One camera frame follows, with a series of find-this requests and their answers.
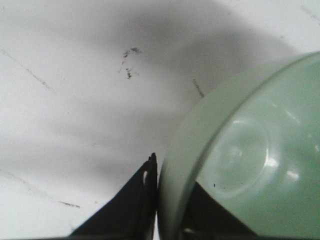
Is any light green bowl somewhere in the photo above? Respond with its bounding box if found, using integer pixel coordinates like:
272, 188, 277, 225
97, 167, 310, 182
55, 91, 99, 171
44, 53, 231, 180
158, 52, 320, 240

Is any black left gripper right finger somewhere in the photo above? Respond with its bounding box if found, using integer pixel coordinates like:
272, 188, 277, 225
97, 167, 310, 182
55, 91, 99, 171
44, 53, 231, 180
181, 183, 253, 237

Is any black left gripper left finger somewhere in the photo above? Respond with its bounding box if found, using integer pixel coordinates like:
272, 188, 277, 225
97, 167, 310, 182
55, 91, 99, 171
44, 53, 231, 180
70, 153, 158, 237

